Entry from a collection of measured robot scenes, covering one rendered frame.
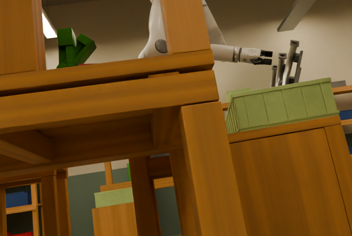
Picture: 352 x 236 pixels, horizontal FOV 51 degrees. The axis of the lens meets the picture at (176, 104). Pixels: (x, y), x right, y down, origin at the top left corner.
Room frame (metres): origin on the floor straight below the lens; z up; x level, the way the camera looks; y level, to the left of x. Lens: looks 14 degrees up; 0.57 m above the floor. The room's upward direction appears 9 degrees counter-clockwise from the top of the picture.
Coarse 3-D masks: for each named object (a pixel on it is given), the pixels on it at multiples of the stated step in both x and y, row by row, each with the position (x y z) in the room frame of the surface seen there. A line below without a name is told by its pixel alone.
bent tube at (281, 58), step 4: (280, 56) 1.76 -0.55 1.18; (284, 56) 1.76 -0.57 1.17; (280, 60) 1.77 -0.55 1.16; (284, 60) 1.78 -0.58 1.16; (280, 64) 1.79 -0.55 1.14; (280, 68) 1.80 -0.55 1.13; (280, 72) 1.82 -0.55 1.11; (276, 76) 1.84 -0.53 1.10; (280, 76) 1.82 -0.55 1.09; (276, 80) 1.83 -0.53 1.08; (280, 80) 1.83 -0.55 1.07; (276, 84) 1.82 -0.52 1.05
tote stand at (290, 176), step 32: (288, 128) 1.46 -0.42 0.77; (320, 128) 1.46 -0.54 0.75; (256, 160) 1.48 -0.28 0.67; (288, 160) 1.47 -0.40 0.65; (320, 160) 1.46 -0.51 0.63; (256, 192) 1.48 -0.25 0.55; (288, 192) 1.47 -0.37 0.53; (320, 192) 1.46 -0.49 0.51; (256, 224) 1.48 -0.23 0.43; (288, 224) 1.47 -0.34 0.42; (320, 224) 1.46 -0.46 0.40
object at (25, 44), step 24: (0, 0) 0.74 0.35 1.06; (24, 0) 0.74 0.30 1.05; (168, 0) 0.77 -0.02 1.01; (192, 0) 0.78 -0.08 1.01; (0, 24) 0.74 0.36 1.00; (24, 24) 0.74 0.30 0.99; (168, 24) 0.77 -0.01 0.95; (192, 24) 0.78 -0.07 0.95; (0, 48) 0.74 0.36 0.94; (24, 48) 0.74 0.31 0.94; (168, 48) 0.83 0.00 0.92; (192, 48) 0.77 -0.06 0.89; (0, 72) 0.74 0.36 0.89; (24, 72) 0.74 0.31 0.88
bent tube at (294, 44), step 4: (292, 40) 1.61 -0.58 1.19; (292, 44) 1.58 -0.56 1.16; (296, 44) 1.58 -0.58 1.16; (292, 48) 1.60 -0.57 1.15; (296, 48) 1.61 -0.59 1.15; (292, 52) 1.62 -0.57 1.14; (288, 56) 1.64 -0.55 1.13; (292, 56) 1.63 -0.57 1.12; (288, 60) 1.65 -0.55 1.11; (292, 60) 1.65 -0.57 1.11; (288, 64) 1.65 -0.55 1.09; (288, 68) 1.66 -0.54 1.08; (284, 72) 1.66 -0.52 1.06; (288, 72) 1.65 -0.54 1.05; (284, 76) 1.63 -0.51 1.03; (288, 76) 1.63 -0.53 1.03; (284, 80) 1.59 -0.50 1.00; (288, 80) 1.60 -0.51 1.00; (284, 84) 1.56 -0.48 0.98
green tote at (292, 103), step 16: (320, 80) 1.49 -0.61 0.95; (240, 96) 1.51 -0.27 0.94; (256, 96) 1.51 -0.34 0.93; (272, 96) 1.51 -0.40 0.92; (288, 96) 1.50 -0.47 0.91; (304, 96) 1.50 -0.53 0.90; (320, 96) 1.50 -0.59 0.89; (240, 112) 1.51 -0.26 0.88; (256, 112) 1.51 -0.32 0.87; (272, 112) 1.51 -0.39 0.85; (288, 112) 1.50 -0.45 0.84; (304, 112) 1.50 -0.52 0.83; (320, 112) 1.50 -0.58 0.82; (336, 112) 1.49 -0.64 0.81; (240, 128) 1.51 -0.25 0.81; (256, 128) 1.51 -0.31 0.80
